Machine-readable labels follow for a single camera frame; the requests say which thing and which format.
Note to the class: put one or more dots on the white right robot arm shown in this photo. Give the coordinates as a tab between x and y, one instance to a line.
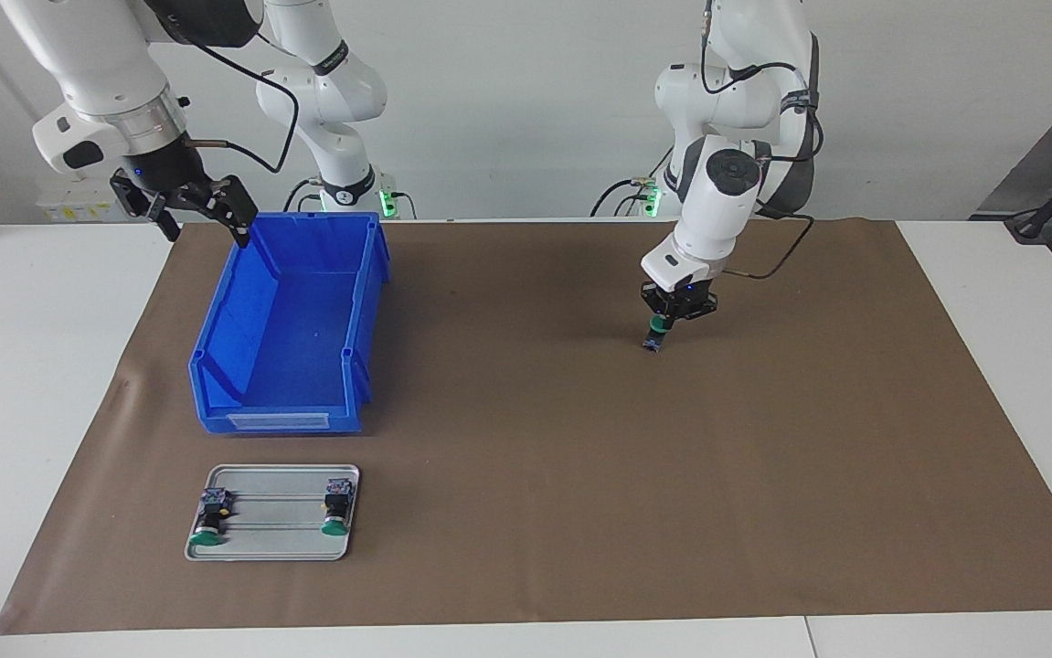
96	64

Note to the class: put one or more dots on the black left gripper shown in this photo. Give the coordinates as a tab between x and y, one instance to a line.
681	302

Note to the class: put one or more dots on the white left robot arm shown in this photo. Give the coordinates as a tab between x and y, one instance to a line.
717	201

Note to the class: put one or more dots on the green push button switch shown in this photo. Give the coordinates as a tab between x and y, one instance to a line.
663	324
336	507
211	516

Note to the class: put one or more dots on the blue plastic storage bin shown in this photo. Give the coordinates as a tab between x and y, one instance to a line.
292	338

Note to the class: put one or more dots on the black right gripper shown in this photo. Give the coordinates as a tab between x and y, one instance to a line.
164	169

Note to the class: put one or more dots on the brown paper table mat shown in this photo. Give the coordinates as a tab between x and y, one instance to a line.
626	475

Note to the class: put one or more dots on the silver metal tray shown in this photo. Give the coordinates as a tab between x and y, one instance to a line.
274	544

